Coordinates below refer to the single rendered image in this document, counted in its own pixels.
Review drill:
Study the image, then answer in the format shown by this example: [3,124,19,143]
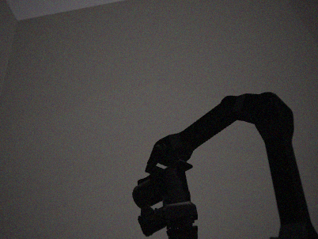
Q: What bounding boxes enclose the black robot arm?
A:
[132,92,318,239]

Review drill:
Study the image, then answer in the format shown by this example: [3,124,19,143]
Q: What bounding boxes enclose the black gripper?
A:
[162,188,198,239]

